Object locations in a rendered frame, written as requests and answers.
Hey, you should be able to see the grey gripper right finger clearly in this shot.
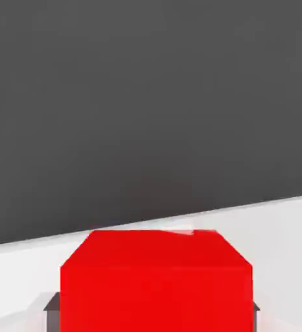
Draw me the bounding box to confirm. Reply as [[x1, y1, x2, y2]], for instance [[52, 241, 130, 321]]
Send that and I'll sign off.
[[251, 302, 273, 332]]

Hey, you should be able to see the small red cube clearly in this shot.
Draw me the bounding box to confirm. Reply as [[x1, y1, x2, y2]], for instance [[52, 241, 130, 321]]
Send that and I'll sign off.
[[60, 229, 254, 332]]

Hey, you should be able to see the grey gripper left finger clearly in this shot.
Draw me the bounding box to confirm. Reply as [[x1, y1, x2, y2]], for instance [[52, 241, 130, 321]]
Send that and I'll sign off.
[[0, 291, 62, 332]]

